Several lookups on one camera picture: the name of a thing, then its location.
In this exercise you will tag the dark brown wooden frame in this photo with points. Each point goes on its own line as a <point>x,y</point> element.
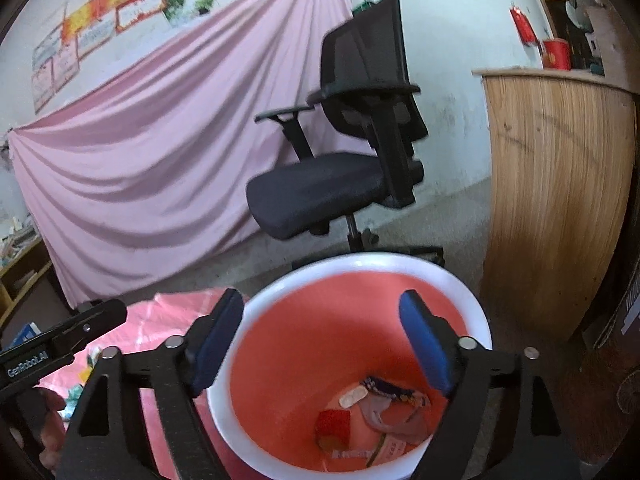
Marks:
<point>555,15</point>

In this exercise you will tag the green and white carton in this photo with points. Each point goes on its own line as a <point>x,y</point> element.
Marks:
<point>75,395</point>

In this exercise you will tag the white printed wrapper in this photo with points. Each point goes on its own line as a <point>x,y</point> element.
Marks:
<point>385,452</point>

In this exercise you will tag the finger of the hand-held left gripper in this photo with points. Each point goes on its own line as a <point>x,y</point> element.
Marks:
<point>95,322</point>

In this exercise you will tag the green wall photos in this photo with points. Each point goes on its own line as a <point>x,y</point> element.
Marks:
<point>190,6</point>

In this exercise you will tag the brown cardboard sheet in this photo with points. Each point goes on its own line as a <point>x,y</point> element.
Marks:
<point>612,45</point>

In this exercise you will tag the pink hanging sheet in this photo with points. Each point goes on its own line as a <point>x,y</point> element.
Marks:
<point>150,160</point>

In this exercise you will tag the stack of books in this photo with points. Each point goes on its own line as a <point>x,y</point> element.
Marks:
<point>17,245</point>

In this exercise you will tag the red hanging ornament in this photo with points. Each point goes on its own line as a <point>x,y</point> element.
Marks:
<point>524,25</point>

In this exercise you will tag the black mesh office chair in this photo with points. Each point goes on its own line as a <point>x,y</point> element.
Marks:
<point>320,195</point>

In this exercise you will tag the blue cardboard box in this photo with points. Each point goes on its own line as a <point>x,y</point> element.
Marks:
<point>25,334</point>

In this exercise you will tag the person's left hand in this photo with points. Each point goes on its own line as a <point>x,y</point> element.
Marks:
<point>52,425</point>

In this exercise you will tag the pink white-rimmed plastic bin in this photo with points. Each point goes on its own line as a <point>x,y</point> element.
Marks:
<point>300,335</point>

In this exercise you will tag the dark blue patterned snack bag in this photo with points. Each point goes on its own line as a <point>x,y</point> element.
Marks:
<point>387,387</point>

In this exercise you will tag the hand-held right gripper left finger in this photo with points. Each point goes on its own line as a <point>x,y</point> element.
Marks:
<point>212,345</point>

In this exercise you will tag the wooden shelf unit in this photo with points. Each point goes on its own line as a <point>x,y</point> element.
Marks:
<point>25,285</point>

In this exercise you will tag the green tag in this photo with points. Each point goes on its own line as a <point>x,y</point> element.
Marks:
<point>361,8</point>

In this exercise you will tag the red cup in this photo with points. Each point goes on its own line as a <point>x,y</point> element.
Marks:
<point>556,55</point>

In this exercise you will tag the small red box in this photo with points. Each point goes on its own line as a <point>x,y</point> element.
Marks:
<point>332,427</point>

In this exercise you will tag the beige plaster strip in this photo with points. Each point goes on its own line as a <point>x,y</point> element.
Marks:
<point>352,396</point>

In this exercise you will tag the wooden cabinet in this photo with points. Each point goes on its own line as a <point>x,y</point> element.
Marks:
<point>540,185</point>

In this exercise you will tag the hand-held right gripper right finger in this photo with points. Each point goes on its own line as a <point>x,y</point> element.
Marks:
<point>427,345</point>

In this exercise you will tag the grey bag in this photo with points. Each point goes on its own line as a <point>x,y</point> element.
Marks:
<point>400,422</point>

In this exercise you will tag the group of wall certificates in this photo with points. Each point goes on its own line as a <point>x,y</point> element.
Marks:
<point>90,30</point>

